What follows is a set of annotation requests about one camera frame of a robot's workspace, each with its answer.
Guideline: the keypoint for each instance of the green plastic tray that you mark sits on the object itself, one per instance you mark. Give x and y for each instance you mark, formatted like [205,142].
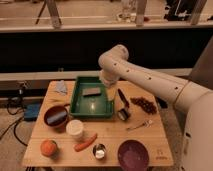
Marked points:
[90,107]

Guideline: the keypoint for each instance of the dark red bowl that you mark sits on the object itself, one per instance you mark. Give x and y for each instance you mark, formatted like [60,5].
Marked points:
[56,116]

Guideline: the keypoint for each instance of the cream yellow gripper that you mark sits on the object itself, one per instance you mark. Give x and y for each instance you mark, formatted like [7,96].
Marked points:
[111,93]

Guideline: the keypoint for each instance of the orange carrot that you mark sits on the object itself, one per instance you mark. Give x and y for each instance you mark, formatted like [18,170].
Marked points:
[83,145]

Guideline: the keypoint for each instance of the orange fruit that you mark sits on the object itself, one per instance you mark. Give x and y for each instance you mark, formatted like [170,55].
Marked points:
[48,148]

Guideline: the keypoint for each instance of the small metal cup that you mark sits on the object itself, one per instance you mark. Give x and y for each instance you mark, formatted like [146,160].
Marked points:
[99,151]

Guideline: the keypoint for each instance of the bunch of dark grapes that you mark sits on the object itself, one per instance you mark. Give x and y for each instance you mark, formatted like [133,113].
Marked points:
[145,104]

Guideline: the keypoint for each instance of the blue box on floor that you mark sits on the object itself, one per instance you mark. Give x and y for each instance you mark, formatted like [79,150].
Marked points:
[31,112]

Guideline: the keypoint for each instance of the silver fork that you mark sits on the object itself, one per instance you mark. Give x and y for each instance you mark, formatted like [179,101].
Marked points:
[146,123]

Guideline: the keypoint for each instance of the white cup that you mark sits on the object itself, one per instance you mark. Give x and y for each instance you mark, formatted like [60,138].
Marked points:
[75,129]

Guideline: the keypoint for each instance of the light blue cloth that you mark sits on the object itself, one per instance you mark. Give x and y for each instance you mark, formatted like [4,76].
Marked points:
[61,87]

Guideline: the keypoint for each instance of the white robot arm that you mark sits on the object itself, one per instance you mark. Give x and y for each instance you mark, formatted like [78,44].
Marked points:
[186,96]

